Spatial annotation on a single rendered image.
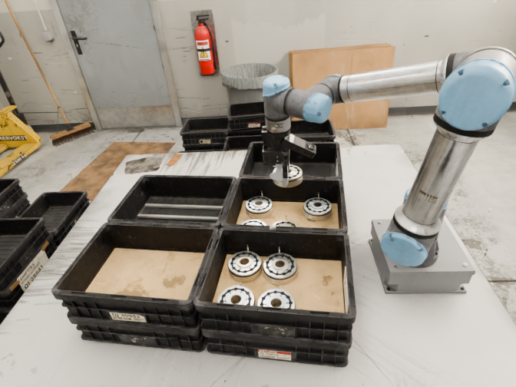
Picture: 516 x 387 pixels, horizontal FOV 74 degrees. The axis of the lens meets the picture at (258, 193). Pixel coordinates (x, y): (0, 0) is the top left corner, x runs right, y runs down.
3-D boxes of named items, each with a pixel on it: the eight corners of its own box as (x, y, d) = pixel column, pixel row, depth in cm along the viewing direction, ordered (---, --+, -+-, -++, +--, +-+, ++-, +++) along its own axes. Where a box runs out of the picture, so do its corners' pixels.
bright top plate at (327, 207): (332, 199, 129) (332, 198, 129) (331, 216, 121) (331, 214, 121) (305, 197, 131) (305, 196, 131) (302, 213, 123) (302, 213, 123)
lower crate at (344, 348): (342, 283, 116) (345, 258, 109) (348, 371, 92) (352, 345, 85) (228, 276, 122) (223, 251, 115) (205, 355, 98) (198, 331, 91)
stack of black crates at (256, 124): (279, 147, 318) (278, 100, 292) (279, 166, 291) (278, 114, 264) (234, 150, 321) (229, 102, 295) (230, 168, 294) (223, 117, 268)
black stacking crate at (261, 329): (345, 260, 109) (348, 233, 103) (352, 347, 85) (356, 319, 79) (224, 253, 116) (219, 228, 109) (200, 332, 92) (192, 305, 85)
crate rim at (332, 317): (348, 238, 104) (348, 232, 103) (356, 325, 80) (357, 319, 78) (220, 232, 110) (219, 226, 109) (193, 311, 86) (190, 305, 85)
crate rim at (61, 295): (220, 232, 110) (219, 226, 109) (192, 311, 86) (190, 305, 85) (107, 226, 117) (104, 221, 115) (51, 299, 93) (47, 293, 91)
